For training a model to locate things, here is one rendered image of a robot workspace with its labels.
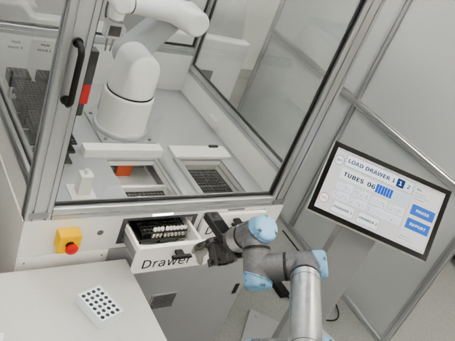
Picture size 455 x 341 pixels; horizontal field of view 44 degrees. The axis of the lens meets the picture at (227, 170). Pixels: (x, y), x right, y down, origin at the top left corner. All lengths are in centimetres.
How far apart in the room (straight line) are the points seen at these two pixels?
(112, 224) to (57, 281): 25
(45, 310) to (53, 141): 51
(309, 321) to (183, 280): 108
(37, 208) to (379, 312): 224
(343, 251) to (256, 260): 108
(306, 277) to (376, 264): 202
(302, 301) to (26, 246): 91
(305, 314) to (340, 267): 129
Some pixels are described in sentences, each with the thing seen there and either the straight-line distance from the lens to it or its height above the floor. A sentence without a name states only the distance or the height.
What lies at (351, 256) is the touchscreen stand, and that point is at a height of 77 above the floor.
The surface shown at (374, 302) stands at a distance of 344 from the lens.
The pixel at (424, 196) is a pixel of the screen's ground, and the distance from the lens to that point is 241.
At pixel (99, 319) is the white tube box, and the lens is 174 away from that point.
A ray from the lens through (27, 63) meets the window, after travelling 179.
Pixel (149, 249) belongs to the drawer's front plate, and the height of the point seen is 92.
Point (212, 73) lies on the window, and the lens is 170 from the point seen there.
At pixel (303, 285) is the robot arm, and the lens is 135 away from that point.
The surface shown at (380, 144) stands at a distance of 332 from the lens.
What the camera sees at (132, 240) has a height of 89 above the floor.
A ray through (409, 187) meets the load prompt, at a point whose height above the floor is 116.
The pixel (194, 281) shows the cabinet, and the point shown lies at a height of 56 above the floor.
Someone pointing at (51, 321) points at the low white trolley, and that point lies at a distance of 175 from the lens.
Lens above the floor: 208
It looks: 30 degrees down
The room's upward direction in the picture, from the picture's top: 23 degrees clockwise
